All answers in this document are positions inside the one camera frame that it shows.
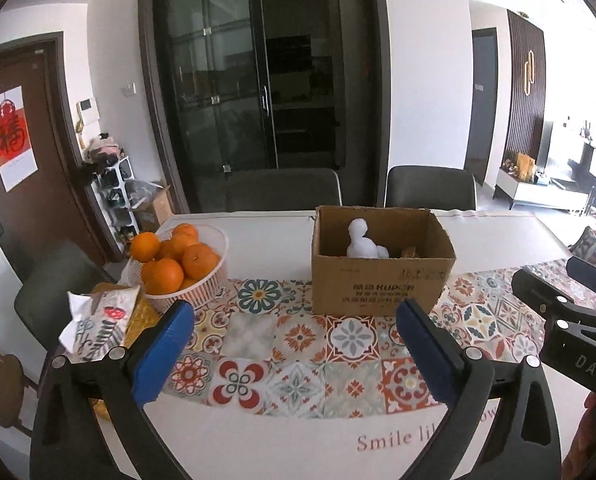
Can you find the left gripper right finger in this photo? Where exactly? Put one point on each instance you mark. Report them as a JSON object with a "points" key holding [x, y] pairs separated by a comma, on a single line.
{"points": [[523, 441]]}

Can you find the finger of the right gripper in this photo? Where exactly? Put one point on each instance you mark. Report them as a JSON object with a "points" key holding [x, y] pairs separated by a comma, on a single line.
{"points": [[582, 272], [551, 303]]}

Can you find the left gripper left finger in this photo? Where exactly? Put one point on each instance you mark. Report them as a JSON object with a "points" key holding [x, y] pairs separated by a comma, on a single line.
{"points": [[67, 442]]}

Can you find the white plush bunny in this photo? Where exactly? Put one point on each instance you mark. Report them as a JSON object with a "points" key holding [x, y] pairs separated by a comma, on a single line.
{"points": [[360, 245]]}

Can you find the beige patterned cloth pouch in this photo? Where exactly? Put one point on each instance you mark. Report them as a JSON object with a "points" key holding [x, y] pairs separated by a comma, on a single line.
{"points": [[409, 252]]}

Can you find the right human hand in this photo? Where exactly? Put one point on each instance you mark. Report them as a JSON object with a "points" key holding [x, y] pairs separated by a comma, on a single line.
{"points": [[580, 461]]}

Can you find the wooden stool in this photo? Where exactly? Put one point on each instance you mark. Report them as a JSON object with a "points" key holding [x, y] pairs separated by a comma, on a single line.
{"points": [[13, 383]]}

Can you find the floral fabric tissue cover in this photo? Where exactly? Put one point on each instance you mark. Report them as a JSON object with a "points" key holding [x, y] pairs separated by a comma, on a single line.
{"points": [[98, 323]]}

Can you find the dark chair right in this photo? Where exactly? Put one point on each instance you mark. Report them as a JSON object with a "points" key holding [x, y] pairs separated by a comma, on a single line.
{"points": [[431, 187]]}

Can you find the dark side chair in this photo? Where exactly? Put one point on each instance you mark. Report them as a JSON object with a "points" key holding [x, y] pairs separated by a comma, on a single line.
{"points": [[42, 303]]}

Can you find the brown cardboard box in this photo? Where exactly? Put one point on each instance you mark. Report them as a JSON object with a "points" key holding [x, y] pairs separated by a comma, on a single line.
{"points": [[343, 286]]}

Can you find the orange fruit front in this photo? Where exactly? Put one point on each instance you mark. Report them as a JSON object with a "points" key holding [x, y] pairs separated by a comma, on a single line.
{"points": [[162, 277]]}

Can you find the orange fruit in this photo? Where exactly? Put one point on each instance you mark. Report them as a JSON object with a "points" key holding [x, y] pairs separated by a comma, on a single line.
{"points": [[199, 260], [162, 277], [144, 247], [187, 230]]}

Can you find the white fruit basket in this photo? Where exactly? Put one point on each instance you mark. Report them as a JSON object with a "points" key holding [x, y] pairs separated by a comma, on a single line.
{"points": [[197, 293]]}

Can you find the patterned tile table runner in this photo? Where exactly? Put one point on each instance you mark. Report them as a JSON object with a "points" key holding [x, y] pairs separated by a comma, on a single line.
{"points": [[259, 348]]}

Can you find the orange fruit left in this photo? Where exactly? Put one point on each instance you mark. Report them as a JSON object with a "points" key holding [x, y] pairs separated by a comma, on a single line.
{"points": [[144, 247]]}

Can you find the orange fruit right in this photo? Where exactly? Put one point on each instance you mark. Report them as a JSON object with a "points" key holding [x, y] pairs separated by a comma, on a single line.
{"points": [[199, 260]]}

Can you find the orange fruit back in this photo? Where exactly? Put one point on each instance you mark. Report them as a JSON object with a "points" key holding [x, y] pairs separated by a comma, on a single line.
{"points": [[187, 230]]}

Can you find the floor cardboard box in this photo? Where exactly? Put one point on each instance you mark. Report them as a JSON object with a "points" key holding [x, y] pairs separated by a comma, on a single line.
{"points": [[150, 204]]}

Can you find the brown entrance door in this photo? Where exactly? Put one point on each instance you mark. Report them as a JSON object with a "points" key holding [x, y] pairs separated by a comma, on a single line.
{"points": [[43, 197]]}

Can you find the white shoe rack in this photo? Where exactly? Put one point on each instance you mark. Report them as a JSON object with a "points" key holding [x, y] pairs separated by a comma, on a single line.
{"points": [[110, 186]]}

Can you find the red fu poster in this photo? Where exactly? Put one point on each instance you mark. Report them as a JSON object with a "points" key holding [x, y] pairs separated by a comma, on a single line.
{"points": [[17, 158]]}

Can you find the dark chair left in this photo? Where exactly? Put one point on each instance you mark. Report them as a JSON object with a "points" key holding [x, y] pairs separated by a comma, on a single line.
{"points": [[290, 189]]}

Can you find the black glass door cabinet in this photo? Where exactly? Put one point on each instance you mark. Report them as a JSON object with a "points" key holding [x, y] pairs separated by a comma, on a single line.
{"points": [[241, 90]]}

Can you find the gold wall ornament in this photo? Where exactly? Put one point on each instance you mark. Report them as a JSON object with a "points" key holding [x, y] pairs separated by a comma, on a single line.
{"points": [[529, 72]]}

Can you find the wall intercom panel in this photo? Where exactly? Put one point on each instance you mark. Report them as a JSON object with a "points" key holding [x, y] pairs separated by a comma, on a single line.
{"points": [[87, 111]]}

